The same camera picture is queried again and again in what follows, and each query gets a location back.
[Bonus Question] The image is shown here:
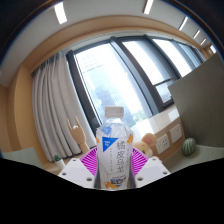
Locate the white wall socket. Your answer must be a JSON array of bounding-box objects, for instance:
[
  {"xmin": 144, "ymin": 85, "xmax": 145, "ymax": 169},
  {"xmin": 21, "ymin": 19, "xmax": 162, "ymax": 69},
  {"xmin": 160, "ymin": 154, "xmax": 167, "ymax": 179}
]
[
  {"xmin": 155, "ymin": 133, "xmax": 171, "ymax": 155},
  {"xmin": 169, "ymin": 123, "xmax": 183, "ymax": 144}
]

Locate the clear labelled drink bottle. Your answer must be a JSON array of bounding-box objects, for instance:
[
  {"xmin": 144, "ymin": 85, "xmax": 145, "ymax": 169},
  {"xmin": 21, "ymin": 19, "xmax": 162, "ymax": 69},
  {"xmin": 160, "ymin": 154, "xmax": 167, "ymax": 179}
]
[{"xmin": 95, "ymin": 105, "xmax": 135, "ymax": 191}]

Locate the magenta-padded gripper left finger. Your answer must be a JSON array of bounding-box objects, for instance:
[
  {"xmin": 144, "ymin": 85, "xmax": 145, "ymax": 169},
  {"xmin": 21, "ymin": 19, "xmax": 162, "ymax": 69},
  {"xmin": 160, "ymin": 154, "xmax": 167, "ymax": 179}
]
[{"xmin": 57, "ymin": 147, "xmax": 100, "ymax": 190}]

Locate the small round green cactus ornament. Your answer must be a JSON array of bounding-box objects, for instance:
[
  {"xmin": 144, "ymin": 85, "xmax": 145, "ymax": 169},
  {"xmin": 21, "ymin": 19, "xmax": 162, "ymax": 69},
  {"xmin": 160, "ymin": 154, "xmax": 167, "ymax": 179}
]
[{"xmin": 181, "ymin": 137, "xmax": 198, "ymax": 157}]

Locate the grey-green desk partition panel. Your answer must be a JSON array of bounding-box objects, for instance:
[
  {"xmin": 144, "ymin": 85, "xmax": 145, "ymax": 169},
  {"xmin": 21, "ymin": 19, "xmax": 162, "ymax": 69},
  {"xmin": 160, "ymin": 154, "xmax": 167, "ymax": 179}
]
[
  {"xmin": 0, "ymin": 147, "xmax": 44, "ymax": 168},
  {"xmin": 167, "ymin": 51, "xmax": 224, "ymax": 148}
]

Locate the grey window curtain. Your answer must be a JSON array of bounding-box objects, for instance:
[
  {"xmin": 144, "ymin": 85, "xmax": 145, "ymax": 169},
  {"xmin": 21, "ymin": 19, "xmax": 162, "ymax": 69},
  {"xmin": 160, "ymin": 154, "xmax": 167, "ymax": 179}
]
[{"xmin": 31, "ymin": 51, "xmax": 101, "ymax": 163}]

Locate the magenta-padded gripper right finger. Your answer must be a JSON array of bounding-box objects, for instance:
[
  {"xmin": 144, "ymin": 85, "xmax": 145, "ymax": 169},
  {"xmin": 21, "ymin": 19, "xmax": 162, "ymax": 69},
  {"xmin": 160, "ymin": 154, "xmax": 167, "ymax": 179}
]
[{"xmin": 129, "ymin": 147, "xmax": 171, "ymax": 190}]

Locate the small potted green plant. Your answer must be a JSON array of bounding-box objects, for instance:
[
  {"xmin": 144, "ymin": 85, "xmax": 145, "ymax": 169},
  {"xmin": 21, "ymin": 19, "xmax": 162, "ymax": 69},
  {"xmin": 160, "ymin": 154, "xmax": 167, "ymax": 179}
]
[{"xmin": 53, "ymin": 154, "xmax": 66, "ymax": 171}]

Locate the large dark-framed window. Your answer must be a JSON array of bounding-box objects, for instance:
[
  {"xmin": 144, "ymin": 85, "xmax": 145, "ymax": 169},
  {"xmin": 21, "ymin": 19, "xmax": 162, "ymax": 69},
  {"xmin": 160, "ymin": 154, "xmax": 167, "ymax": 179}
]
[{"xmin": 65, "ymin": 34, "xmax": 208, "ymax": 134}]

